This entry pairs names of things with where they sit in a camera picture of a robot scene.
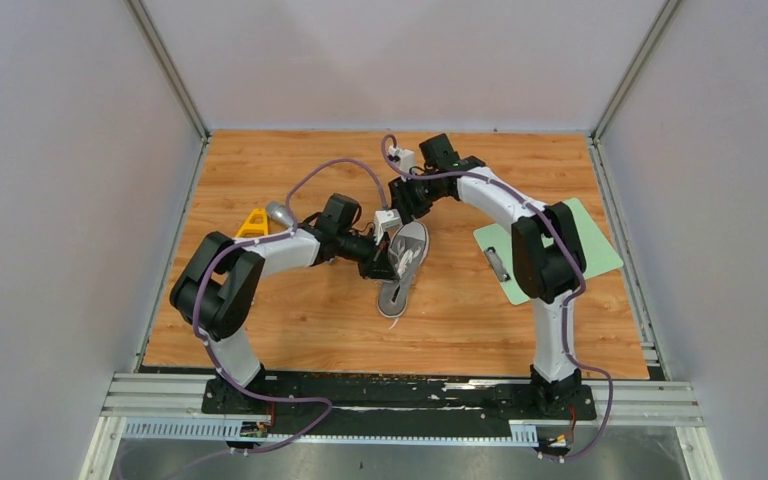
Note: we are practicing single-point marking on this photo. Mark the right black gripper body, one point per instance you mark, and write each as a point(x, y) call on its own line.
point(424, 189)

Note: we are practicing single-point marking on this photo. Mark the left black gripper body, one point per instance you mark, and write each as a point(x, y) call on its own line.
point(366, 250)

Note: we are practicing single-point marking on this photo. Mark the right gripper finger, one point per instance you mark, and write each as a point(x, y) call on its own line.
point(398, 194)
point(411, 212)

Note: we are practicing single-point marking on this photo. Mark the white shoelace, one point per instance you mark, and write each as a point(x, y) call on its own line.
point(404, 253)

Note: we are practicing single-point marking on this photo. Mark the grey canvas sneaker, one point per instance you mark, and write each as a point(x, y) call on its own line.
point(393, 295)

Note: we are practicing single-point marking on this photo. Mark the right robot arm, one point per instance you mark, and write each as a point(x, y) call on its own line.
point(554, 372)

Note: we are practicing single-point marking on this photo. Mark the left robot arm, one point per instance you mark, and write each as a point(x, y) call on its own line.
point(215, 291)

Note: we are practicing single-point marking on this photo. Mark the green clipboard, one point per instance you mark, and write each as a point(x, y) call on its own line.
point(549, 255)

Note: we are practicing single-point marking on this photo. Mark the silver microphone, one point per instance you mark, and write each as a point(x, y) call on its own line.
point(280, 214)

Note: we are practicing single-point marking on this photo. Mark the yellow toy block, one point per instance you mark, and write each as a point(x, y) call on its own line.
point(256, 224)

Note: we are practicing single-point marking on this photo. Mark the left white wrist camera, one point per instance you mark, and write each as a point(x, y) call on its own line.
point(385, 221)

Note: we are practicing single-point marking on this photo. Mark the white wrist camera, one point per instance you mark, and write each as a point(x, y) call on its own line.
point(403, 160)
point(385, 221)

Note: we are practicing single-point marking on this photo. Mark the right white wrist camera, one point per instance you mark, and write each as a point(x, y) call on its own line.
point(403, 160)

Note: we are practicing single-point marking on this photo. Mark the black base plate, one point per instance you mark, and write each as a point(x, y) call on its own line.
point(397, 405)

